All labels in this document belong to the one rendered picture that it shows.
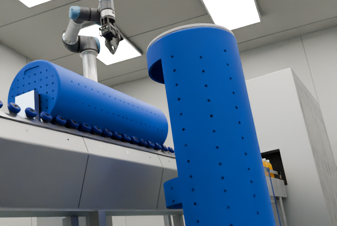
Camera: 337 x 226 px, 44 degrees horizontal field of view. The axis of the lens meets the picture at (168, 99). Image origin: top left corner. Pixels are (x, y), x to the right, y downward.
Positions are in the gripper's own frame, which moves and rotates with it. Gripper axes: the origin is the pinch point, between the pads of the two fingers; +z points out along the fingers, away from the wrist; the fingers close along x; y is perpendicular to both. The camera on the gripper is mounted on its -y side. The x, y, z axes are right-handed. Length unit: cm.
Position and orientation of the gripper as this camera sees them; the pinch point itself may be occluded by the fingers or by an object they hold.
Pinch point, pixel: (114, 52)
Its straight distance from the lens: 225.6
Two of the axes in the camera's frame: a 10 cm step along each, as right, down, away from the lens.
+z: 1.5, 9.1, -4.0
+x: 8.9, -3.0, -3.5
